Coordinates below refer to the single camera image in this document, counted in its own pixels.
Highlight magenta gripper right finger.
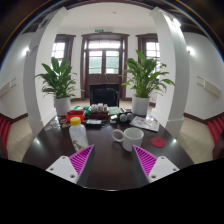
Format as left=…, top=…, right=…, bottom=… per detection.
left=132, top=145, right=179, bottom=183

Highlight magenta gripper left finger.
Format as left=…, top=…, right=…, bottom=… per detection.
left=47, top=145, right=95, bottom=184

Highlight plastic bottle with yellow cap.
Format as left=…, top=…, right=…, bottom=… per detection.
left=69, top=117, right=89, bottom=152

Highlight red round coaster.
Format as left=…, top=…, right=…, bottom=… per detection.
left=151, top=137, right=166, bottom=148

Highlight white speckled mug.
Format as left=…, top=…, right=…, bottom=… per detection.
left=112, top=127, right=144, bottom=152

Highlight printed paper leaflet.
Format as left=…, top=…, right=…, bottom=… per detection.
left=130, top=116, right=159, bottom=132

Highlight black flat device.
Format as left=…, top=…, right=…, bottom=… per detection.
left=86, top=119, right=102, bottom=126

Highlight red plastic bowl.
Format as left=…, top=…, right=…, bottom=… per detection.
left=66, top=110, right=85, bottom=120

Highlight grey round ball pair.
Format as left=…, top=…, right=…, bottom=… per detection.
left=119, top=113, right=134, bottom=122

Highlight right white pillar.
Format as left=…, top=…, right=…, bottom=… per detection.
left=150, top=7, right=189, bottom=137

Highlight white pillar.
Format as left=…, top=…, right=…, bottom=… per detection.
left=150, top=7, right=189, bottom=137
left=23, top=7, right=68, bottom=136

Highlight tray with small jars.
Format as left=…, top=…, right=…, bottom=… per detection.
left=90, top=103, right=109, bottom=119

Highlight left white pillar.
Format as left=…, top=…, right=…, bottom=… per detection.
left=23, top=7, right=68, bottom=136

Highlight green notebook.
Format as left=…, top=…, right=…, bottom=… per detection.
left=109, top=107, right=120, bottom=115

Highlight black office chair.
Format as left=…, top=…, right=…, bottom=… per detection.
left=90, top=84, right=120, bottom=107

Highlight left potted green plant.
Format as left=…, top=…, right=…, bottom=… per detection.
left=36, top=57, right=76, bottom=116

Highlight potted green plant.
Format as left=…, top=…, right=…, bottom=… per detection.
left=36, top=57, right=76, bottom=116
left=123, top=50, right=175, bottom=116

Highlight right potted green plant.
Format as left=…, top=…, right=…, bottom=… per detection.
left=123, top=50, right=175, bottom=116

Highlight dark wooden double door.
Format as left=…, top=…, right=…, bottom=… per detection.
left=80, top=32, right=129, bottom=99

